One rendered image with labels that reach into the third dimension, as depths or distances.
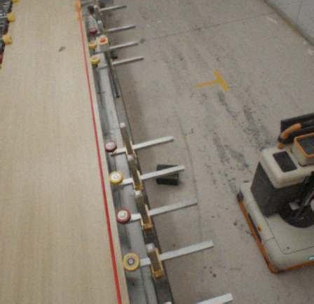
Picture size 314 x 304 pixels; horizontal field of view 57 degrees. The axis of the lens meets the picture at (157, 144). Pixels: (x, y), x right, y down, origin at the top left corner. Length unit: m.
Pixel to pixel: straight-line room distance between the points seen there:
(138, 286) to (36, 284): 0.53
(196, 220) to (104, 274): 1.22
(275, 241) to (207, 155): 1.07
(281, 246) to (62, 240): 1.43
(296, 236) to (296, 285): 0.38
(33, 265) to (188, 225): 1.32
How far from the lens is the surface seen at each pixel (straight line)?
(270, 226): 2.28
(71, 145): 1.97
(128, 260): 1.50
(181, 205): 1.64
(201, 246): 1.55
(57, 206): 1.74
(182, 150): 2.91
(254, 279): 2.43
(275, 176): 1.87
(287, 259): 2.23
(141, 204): 1.41
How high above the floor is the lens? 2.31
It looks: 51 degrees down
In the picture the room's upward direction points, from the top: 9 degrees counter-clockwise
